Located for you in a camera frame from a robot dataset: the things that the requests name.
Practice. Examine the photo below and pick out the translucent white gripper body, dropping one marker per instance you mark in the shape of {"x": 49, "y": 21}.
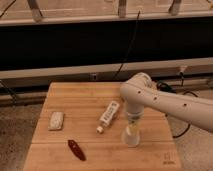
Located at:
{"x": 131, "y": 136}

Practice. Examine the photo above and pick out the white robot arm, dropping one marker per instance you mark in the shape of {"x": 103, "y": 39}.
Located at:
{"x": 138, "y": 93}

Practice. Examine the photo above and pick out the white plastic bottle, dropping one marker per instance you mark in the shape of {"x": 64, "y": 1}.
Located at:
{"x": 107, "y": 116}

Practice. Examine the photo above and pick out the dark red chili pepper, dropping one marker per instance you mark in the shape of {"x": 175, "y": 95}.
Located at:
{"x": 75, "y": 148}

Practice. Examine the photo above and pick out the white rectangular sponge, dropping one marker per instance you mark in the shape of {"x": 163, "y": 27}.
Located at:
{"x": 56, "y": 121}

